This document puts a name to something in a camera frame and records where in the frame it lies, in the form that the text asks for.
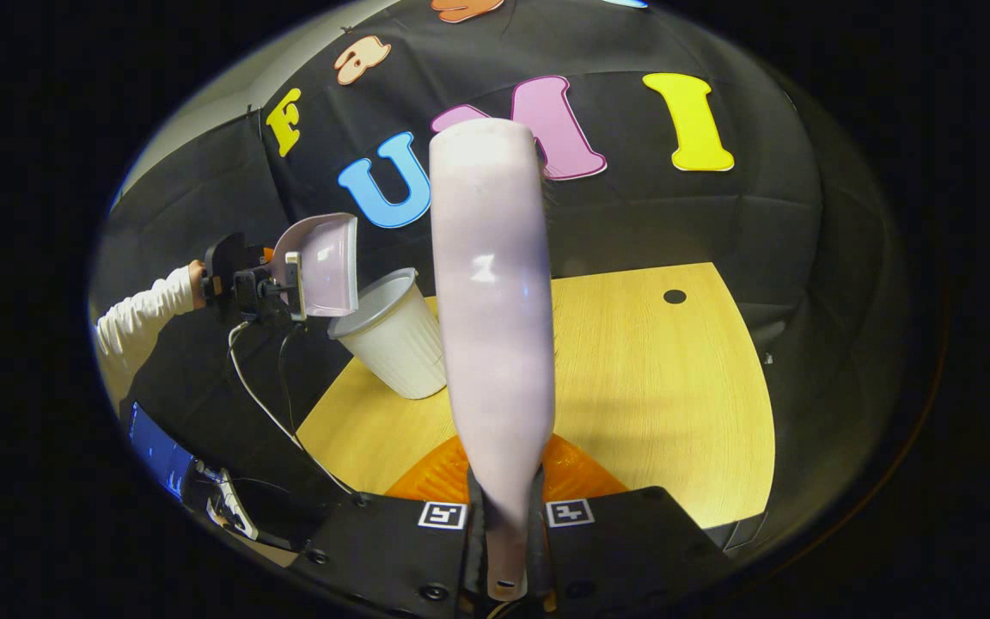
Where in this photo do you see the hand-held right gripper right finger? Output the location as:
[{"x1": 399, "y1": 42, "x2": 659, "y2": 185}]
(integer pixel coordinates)
[{"x1": 529, "y1": 434, "x2": 732, "y2": 616}]

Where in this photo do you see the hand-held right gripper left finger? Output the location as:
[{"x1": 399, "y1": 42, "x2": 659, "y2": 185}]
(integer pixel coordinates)
[{"x1": 302, "y1": 434, "x2": 487, "y2": 618}]

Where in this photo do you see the pale purple dustpan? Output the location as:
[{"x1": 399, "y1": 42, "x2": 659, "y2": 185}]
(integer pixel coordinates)
[{"x1": 270, "y1": 212, "x2": 360, "y2": 321}]

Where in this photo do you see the white garbage bin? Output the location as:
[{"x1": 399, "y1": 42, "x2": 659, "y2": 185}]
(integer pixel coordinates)
[{"x1": 327, "y1": 267, "x2": 449, "y2": 401}]

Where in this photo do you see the wooden desktop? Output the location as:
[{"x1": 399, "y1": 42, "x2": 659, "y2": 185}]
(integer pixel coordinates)
[{"x1": 296, "y1": 262, "x2": 777, "y2": 530}]

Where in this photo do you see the white power strip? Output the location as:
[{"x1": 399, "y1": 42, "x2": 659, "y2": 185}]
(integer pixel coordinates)
[{"x1": 203, "y1": 469, "x2": 260, "y2": 541}]

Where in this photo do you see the blue box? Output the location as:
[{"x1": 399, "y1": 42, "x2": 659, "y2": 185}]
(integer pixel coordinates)
[{"x1": 128, "y1": 402, "x2": 199, "y2": 501}]

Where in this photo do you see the white cable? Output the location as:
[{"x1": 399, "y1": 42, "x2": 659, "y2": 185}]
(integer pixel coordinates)
[{"x1": 227, "y1": 320, "x2": 357, "y2": 498}]

